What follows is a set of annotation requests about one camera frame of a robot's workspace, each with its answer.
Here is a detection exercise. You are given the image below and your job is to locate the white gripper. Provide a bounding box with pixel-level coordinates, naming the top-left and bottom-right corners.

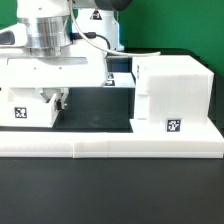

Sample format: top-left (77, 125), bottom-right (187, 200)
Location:
top-left (0, 49), bottom-right (107, 110)

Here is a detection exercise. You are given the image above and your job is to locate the white front drawer box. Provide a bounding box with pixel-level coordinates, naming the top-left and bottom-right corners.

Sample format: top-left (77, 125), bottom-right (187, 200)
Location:
top-left (0, 88), bottom-right (61, 127)

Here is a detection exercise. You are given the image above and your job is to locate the white drawer cabinet housing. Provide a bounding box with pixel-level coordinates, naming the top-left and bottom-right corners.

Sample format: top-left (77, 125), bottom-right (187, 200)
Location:
top-left (130, 55), bottom-right (214, 133)

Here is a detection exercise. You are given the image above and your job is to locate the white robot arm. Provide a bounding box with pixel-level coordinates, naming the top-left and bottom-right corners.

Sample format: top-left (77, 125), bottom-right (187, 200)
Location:
top-left (0, 0), bottom-right (132, 109)

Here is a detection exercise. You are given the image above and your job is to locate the white marker tag plate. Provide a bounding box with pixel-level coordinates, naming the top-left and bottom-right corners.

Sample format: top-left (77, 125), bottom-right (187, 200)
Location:
top-left (105, 72), bottom-right (135, 88)

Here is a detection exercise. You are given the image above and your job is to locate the white L-shaped fixture wall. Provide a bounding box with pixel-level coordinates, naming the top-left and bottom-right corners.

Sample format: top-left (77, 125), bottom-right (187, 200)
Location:
top-left (0, 119), bottom-right (224, 158)

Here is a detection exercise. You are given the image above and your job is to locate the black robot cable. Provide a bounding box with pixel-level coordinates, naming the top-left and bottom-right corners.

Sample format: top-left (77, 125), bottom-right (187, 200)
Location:
top-left (68, 0), bottom-right (162, 57)

